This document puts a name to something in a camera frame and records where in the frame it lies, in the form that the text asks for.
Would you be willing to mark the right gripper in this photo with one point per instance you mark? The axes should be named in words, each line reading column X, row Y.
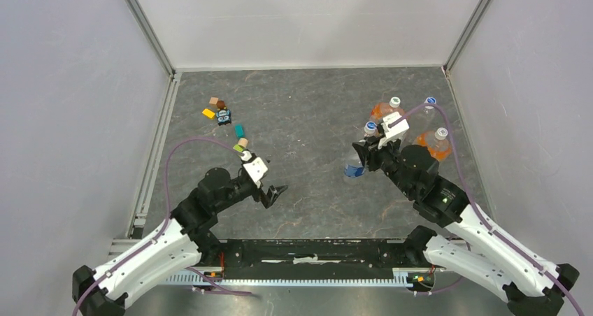
column 373, row 153

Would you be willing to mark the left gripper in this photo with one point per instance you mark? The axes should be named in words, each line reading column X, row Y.
column 272, row 194

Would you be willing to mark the clear plastic bottle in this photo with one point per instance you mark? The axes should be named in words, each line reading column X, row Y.
column 372, row 138

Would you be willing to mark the blue label bottle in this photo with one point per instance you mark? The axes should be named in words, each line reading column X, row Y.
column 353, row 166

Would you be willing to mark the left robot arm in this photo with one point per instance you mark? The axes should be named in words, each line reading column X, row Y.
column 182, row 240

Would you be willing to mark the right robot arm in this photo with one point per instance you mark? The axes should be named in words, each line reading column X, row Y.
column 527, row 283

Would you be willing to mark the orange bottle left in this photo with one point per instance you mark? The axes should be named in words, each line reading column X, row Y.
column 383, row 109

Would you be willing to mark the orange bottle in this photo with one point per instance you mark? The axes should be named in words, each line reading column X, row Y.
column 437, row 143
column 383, row 109

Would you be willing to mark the clear bottle white cap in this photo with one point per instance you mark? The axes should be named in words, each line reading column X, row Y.
column 419, row 122

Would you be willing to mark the orange bottle right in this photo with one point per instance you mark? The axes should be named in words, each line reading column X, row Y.
column 437, row 143

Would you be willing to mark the green block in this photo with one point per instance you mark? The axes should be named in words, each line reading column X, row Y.
column 238, row 148

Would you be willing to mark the tan cylinder block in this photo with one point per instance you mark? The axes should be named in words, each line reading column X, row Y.
column 243, row 142

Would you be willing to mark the teal block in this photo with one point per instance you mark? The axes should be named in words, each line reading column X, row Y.
column 239, row 131

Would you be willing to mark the yellow block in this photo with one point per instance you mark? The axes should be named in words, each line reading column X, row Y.
column 209, row 113

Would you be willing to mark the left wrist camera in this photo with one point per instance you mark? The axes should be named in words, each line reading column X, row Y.
column 255, row 167

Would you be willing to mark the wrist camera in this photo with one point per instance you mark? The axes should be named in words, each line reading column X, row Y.
column 255, row 167
column 392, row 128

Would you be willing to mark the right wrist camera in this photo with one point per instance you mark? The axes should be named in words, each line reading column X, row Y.
column 392, row 128

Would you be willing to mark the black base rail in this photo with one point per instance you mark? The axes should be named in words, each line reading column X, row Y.
column 311, row 259

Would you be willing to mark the white cable tray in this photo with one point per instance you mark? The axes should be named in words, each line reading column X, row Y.
column 397, row 279

